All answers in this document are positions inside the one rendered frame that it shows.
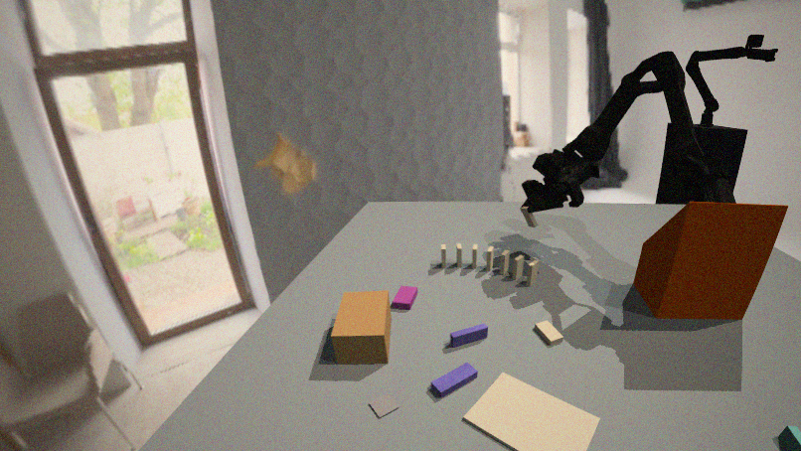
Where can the beige flat rectangular panel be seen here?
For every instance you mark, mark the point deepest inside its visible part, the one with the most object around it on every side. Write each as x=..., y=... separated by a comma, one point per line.
x=527, y=419

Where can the purple rectangular block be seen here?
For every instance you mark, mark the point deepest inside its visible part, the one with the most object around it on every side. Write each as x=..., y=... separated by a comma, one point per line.
x=453, y=380
x=469, y=335

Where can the magenta rectangular block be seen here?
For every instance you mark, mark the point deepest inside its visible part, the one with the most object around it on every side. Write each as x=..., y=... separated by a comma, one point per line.
x=405, y=297

